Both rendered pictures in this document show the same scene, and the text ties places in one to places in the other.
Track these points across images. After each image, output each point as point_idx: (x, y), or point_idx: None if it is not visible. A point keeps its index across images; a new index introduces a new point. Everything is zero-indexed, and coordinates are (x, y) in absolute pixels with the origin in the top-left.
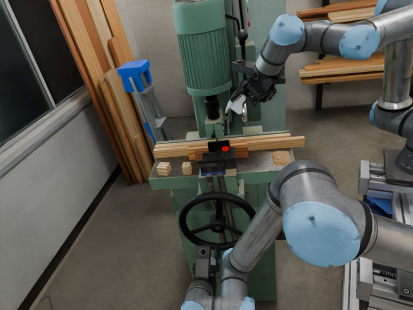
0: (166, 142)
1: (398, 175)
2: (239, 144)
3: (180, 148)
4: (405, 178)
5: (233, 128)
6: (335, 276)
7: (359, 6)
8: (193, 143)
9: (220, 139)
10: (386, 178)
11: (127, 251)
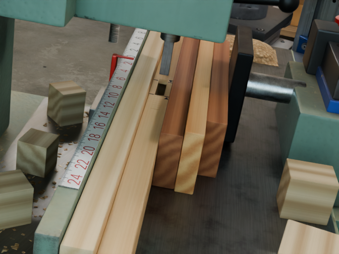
0: (78, 188)
1: (258, 25)
2: (209, 44)
3: (149, 167)
4: (268, 25)
5: (3, 49)
6: None
7: None
8: (133, 117)
9: (145, 65)
10: (258, 37)
11: None
